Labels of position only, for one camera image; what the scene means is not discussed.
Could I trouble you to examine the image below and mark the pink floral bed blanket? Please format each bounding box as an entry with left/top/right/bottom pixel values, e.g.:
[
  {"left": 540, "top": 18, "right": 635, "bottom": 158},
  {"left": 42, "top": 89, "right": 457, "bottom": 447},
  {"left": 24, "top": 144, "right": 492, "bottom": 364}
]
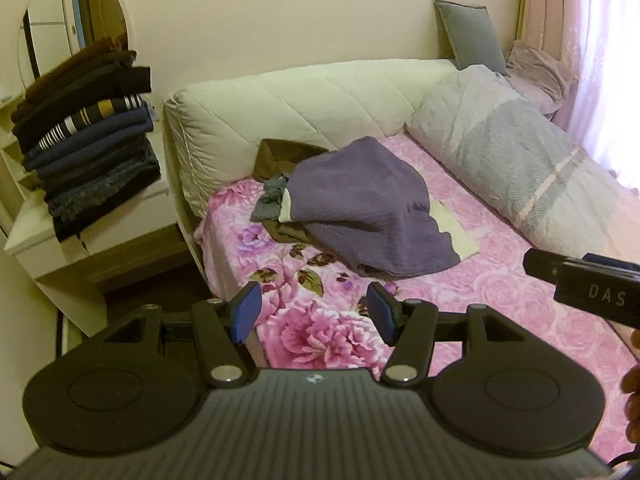
[{"left": 194, "top": 134, "right": 637, "bottom": 460}]

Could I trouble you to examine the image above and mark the oval wall mirror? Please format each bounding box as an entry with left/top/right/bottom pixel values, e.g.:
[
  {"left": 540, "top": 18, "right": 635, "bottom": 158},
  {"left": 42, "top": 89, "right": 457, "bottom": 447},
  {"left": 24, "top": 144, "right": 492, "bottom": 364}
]
[{"left": 17, "top": 0, "right": 128, "bottom": 87}]

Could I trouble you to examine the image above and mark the olive brown garment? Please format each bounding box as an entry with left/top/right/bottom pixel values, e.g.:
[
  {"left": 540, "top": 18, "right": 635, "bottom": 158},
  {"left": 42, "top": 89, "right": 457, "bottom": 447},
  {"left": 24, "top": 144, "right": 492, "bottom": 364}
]
[{"left": 250, "top": 139, "right": 328, "bottom": 244}]

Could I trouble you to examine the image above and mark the pink curtain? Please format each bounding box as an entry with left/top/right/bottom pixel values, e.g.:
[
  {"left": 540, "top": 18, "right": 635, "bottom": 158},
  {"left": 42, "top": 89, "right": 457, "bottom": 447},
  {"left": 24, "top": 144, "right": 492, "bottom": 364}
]
[{"left": 516, "top": 0, "right": 640, "bottom": 188}]

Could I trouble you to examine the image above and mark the person's right hand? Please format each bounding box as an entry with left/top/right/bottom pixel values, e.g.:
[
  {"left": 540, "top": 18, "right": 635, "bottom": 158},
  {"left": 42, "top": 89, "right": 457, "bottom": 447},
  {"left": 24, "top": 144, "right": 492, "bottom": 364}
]
[{"left": 619, "top": 328, "right": 640, "bottom": 442}]

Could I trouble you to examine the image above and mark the cream quilted headboard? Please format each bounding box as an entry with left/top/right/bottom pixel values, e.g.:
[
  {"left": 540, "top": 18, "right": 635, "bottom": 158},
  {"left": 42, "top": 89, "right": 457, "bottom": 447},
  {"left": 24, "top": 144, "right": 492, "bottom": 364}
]
[{"left": 165, "top": 58, "right": 454, "bottom": 218}]

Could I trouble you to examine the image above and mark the lilac crumpled blanket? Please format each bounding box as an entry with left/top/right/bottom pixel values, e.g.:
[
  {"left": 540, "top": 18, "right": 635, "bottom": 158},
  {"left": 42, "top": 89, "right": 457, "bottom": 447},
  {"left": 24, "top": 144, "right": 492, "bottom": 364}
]
[{"left": 506, "top": 40, "right": 575, "bottom": 116}]

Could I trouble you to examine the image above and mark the grey crumpled garment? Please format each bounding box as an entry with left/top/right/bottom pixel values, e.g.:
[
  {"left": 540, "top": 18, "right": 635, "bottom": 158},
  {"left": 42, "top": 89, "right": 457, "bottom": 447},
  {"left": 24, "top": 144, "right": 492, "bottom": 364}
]
[{"left": 250, "top": 174, "right": 292, "bottom": 223}]

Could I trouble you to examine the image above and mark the grey square cushion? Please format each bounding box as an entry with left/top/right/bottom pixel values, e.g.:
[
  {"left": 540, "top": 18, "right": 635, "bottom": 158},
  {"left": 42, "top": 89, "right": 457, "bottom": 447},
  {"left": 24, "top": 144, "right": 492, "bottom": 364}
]
[{"left": 434, "top": 0, "right": 506, "bottom": 76}]

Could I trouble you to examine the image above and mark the white dressing table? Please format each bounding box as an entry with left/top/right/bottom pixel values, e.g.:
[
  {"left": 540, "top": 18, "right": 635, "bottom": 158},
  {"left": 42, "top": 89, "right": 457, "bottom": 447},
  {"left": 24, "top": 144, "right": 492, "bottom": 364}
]
[{"left": 0, "top": 90, "right": 182, "bottom": 339}]

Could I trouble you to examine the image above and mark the rolled grey pink duvet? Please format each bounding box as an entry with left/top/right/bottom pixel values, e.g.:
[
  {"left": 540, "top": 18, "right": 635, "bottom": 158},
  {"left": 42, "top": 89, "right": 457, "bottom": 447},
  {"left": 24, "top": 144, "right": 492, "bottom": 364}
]
[{"left": 406, "top": 65, "right": 639, "bottom": 262}]

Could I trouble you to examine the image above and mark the purple cream knit cardigan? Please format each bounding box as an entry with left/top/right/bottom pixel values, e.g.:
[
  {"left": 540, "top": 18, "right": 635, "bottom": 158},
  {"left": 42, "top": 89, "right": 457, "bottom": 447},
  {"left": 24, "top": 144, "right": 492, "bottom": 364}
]
[{"left": 279, "top": 136, "right": 480, "bottom": 278}]

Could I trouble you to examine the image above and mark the stack of dark folded clothes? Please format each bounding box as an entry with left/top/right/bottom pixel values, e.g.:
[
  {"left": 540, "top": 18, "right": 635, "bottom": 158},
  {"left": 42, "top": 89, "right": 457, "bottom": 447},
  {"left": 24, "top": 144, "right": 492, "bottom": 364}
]
[{"left": 11, "top": 36, "right": 160, "bottom": 240}]

